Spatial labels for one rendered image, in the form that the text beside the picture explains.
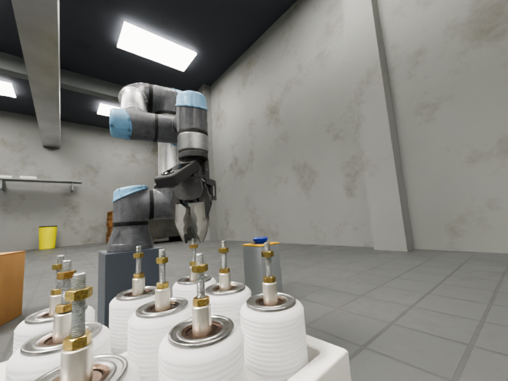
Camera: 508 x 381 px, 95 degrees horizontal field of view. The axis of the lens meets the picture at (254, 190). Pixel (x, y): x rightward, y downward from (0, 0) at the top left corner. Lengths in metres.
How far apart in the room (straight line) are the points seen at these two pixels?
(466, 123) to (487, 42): 0.65
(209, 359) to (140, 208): 0.71
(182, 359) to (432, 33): 3.08
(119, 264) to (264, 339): 0.62
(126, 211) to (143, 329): 0.59
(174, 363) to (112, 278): 0.62
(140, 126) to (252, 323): 0.52
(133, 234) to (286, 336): 0.68
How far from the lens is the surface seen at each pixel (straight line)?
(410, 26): 3.24
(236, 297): 0.44
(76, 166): 8.63
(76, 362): 0.27
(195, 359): 0.29
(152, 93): 1.04
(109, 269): 0.89
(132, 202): 0.93
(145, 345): 0.40
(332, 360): 0.41
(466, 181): 2.66
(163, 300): 0.41
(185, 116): 0.60
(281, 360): 0.37
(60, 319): 0.38
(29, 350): 0.38
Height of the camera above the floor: 0.38
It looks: 7 degrees up
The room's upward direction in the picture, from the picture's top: 4 degrees counter-clockwise
